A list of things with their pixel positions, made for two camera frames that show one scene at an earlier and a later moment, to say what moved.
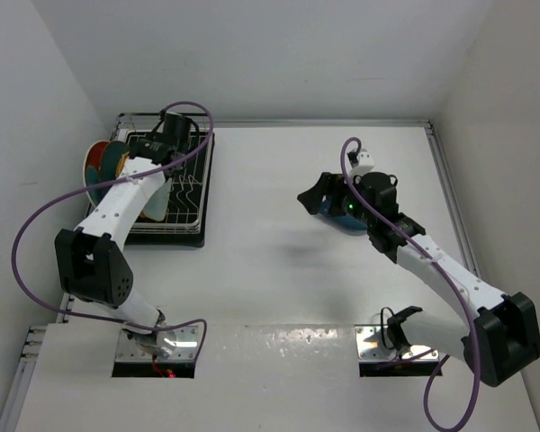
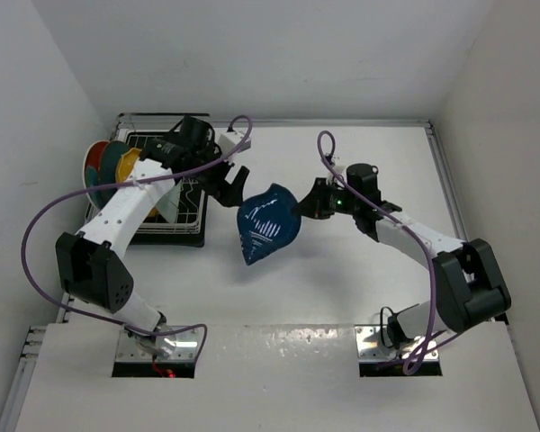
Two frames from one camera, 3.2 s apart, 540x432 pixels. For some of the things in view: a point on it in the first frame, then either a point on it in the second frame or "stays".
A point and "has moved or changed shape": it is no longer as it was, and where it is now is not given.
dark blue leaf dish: (342, 222) has moved or changed shape
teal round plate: (111, 153) stays
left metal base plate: (186, 346) stays
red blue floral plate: (91, 172) stays
